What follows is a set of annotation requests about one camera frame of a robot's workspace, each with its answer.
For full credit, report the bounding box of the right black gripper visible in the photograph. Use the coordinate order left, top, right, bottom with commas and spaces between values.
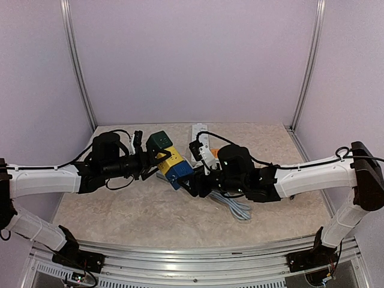
176, 164, 247, 198

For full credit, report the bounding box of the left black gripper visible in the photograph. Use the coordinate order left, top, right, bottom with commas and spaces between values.
103, 142, 171, 179

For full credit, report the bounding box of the blue cube socket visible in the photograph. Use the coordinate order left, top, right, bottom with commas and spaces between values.
165, 160, 194, 190

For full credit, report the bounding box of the yellow cube socket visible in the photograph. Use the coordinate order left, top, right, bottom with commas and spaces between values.
157, 146, 184, 175

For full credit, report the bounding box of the dark green cube socket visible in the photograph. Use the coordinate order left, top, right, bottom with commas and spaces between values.
146, 130, 173, 150

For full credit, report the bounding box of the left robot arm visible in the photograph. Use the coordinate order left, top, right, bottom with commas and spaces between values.
1, 130, 173, 267

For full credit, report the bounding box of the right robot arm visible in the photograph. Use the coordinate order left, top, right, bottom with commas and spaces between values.
176, 139, 383, 266

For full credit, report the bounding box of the orange power adapter socket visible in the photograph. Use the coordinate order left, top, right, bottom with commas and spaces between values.
211, 148, 219, 159

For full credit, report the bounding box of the light blue power strip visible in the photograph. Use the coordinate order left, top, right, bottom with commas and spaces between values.
155, 171, 168, 182

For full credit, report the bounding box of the long white power strip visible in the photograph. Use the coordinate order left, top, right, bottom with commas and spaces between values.
191, 124, 210, 166

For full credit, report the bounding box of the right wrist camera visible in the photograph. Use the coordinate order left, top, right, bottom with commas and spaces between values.
189, 140, 217, 175

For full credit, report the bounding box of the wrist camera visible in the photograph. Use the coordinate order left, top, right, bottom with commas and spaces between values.
189, 140, 217, 175
128, 130, 143, 155

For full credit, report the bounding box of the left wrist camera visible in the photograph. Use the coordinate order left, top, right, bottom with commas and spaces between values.
128, 130, 143, 155

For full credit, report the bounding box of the light blue coiled cable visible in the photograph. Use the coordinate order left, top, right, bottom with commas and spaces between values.
208, 191, 252, 222

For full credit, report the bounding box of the aluminium front rail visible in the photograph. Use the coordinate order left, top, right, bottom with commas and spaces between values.
20, 236, 372, 287

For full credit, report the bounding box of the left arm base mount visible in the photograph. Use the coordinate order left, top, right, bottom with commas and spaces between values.
52, 250, 106, 274

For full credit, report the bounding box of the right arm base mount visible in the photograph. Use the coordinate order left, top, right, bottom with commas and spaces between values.
286, 250, 338, 272

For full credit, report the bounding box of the left aluminium frame post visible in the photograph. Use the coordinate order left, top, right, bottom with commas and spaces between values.
60, 0, 98, 132

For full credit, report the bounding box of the aluminium frame post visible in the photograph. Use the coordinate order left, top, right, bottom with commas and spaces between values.
290, 0, 326, 133
60, 0, 98, 132

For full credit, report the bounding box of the right aluminium frame post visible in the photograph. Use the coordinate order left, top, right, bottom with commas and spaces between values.
290, 0, 326, 133

